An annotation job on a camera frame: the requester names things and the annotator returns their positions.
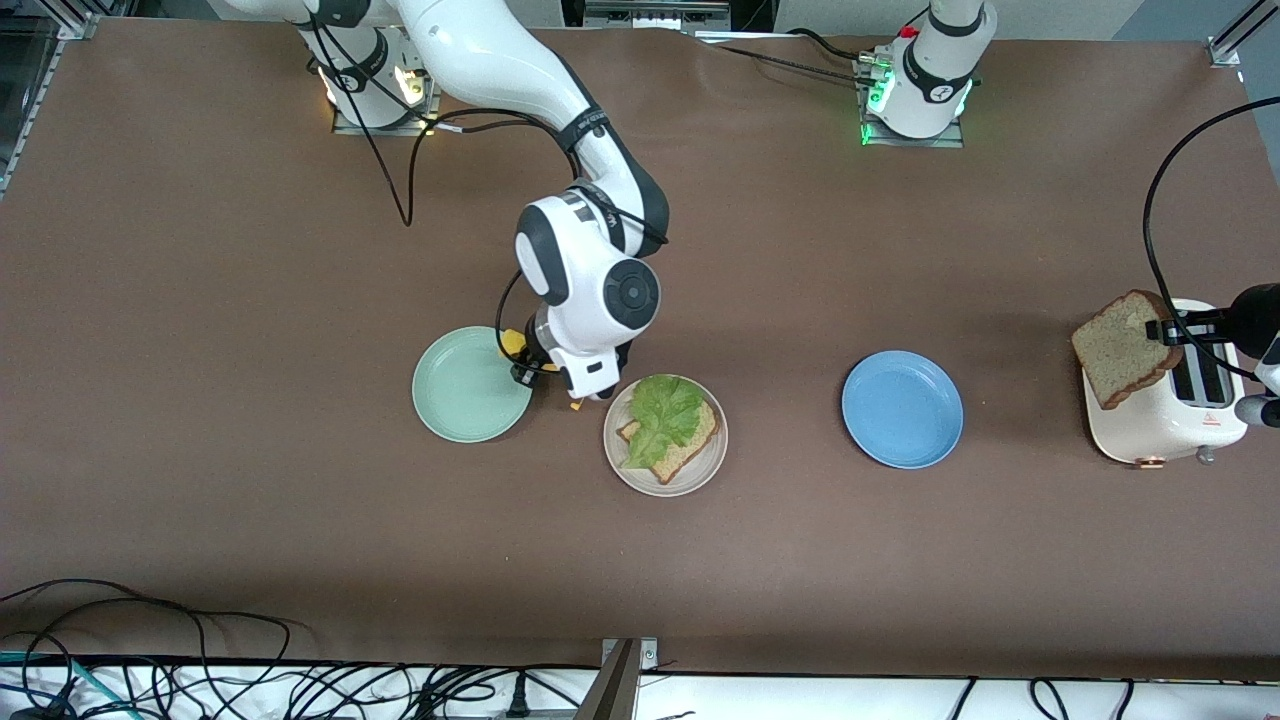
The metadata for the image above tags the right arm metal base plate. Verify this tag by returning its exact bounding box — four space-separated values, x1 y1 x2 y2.
332 42 443 137

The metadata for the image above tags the black equipment box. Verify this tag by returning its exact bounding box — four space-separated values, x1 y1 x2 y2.
560 0 781 33

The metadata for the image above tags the yellow mustard squeeze bottle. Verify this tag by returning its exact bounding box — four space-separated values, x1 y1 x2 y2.
498 328 583 413

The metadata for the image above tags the mint green plate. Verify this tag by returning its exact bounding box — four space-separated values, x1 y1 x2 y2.
411 326 535 444

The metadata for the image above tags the black base cable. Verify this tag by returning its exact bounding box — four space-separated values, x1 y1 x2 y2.
700 28 881 89

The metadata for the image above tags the aluminium frame profile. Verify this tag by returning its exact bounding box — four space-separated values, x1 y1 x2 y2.
0 0 101 201
1208 0 1280 69

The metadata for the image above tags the green lettuce leaf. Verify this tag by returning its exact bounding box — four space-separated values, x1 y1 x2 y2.
620 374 707 471

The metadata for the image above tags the brown bread slice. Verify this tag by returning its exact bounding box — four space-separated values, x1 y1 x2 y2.
1070 289 1188 412
616 400 723 485

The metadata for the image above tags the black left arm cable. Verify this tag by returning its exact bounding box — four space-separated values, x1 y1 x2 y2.
1143 95 1280 386

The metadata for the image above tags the teal cable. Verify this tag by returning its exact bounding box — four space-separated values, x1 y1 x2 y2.
0 650 106 716

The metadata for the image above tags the beige plate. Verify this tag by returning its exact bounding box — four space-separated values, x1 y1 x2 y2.
602 374 729 498

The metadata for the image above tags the grey metal bracket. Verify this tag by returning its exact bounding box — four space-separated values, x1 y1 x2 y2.
575 637 661 720

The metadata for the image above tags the brown table cover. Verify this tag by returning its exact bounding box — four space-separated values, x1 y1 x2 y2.
0 18 1280 683

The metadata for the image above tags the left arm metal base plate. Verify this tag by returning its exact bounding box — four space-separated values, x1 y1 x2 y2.
855 55 966 149

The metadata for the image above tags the white toaster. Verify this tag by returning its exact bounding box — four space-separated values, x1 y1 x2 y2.
1083 298 1251 469

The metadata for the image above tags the black looped cable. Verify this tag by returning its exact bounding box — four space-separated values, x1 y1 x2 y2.
0 578 293 720

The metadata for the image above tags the blue plate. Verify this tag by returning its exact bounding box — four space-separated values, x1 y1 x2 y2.
841 350 965 470

